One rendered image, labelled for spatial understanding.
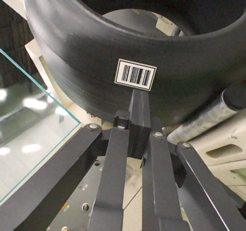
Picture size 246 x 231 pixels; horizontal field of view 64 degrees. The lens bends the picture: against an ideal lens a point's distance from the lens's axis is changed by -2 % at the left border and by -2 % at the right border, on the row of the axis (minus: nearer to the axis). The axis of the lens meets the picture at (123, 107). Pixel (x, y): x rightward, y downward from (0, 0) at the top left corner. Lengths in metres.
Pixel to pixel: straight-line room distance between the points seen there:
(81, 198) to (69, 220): 0.11
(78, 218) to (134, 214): 0.26
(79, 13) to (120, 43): 0.09
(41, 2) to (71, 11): 0.06
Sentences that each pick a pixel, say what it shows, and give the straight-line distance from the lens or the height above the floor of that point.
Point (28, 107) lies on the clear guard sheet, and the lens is 1.16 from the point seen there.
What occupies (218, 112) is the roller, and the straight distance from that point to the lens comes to 0.40.
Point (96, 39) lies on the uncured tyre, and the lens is 0.34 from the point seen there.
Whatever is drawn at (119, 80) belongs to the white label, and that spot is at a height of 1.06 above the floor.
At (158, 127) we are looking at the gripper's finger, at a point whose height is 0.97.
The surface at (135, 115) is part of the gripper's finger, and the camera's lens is 0.15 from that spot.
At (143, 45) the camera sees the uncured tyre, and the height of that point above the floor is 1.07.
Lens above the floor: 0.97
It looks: 10 degrees up
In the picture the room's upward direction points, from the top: 50 degrees counter-clockwise
